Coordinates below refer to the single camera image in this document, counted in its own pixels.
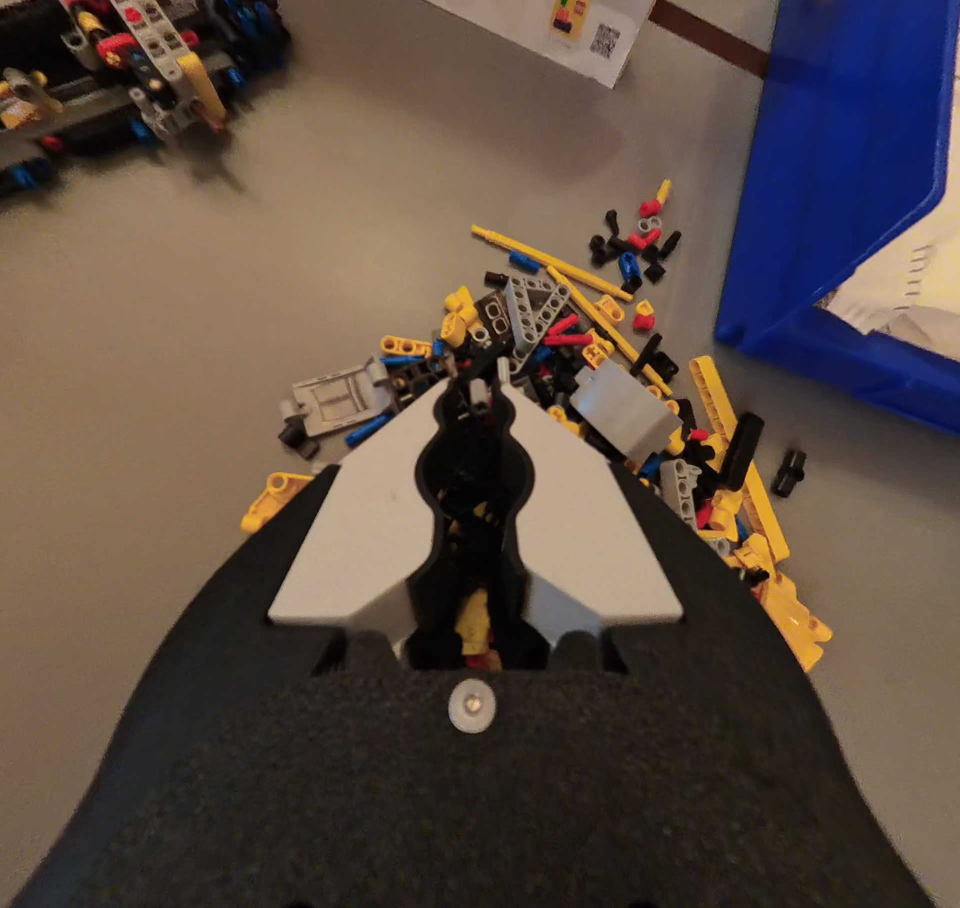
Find brown strip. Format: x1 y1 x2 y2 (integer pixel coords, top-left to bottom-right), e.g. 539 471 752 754
647 0 774 80

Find blue plastic bin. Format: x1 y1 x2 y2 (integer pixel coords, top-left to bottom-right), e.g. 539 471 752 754
714 0 960 436

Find toy car chassis assembly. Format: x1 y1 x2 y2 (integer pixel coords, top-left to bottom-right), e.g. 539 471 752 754
0 0 294 200

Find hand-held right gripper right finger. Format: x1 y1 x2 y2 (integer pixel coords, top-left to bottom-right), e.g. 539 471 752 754
491 381 685 670

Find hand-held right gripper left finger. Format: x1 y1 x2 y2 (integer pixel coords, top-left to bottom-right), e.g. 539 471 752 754
267 379 468 670

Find grey desk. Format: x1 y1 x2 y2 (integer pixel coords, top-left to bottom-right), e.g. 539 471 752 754
0 0 960 908

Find pile of toy brick pieces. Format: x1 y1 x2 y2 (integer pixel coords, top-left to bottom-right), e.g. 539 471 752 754
240 179 834 672

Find black connector brick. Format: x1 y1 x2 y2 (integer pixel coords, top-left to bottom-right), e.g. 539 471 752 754
771 449 810 500

